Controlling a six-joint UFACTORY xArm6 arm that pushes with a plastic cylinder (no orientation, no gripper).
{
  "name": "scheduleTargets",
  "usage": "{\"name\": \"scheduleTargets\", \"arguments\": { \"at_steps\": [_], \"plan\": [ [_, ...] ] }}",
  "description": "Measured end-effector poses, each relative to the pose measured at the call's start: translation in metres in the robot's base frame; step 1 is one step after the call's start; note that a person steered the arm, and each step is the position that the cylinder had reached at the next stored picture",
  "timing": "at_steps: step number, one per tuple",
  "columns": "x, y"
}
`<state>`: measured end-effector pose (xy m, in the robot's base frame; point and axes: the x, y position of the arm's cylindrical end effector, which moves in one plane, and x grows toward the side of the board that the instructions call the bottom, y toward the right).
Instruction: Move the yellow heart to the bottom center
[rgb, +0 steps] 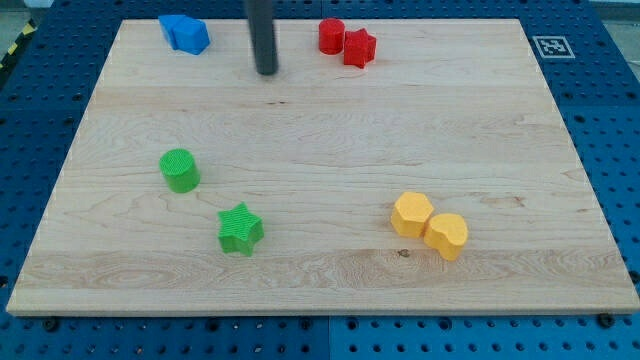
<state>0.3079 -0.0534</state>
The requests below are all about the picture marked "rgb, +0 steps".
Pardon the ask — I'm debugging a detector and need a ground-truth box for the black screw bottom left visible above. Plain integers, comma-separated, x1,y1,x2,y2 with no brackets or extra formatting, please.
41,317,59,333

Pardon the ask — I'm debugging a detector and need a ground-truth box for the light wooden board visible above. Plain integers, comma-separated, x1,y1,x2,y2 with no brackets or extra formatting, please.
7,19,639,317

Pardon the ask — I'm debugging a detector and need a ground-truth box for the blue hexagon block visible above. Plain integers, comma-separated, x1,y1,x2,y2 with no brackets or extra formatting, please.
172,17,210,55

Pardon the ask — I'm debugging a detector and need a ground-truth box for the black screw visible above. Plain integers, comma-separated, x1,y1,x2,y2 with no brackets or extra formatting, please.
596,313,616,329
41,317,59,333

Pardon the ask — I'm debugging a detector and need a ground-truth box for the yellow black hazard tape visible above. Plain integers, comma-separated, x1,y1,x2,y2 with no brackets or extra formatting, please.
1,19,37,72

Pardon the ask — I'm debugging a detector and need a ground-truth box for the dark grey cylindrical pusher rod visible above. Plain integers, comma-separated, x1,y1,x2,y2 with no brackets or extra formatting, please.
244,0,279,76

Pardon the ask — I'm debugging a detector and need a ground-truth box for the green star block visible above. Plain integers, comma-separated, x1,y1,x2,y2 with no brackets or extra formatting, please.
218,202,264,257

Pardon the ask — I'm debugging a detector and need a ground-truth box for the white fiducial marker tag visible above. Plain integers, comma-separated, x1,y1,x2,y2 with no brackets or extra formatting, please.
532,35,575,59

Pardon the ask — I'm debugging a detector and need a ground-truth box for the yellow hexagon block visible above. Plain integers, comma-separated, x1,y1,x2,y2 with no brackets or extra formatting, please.
390,192,434,238

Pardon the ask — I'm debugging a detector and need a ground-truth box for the green cylinder block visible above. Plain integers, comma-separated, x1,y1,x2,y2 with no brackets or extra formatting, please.
159,148,200,193

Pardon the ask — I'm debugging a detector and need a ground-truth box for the blue cube block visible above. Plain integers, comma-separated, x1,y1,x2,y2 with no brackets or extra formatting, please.
158,14,186,50

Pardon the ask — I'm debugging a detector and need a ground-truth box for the black screw bottom right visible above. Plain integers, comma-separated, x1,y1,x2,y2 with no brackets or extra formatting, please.
596,313,616,329

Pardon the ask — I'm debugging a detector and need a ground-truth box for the red star block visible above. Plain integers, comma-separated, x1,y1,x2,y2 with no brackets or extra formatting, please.
343,28,377,69

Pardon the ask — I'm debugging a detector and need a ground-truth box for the yellow heart block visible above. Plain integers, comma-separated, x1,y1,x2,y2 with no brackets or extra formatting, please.
423,213,469,261

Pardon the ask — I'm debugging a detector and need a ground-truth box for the red cylinder block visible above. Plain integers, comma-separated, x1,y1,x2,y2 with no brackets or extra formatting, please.
318,18,345,55

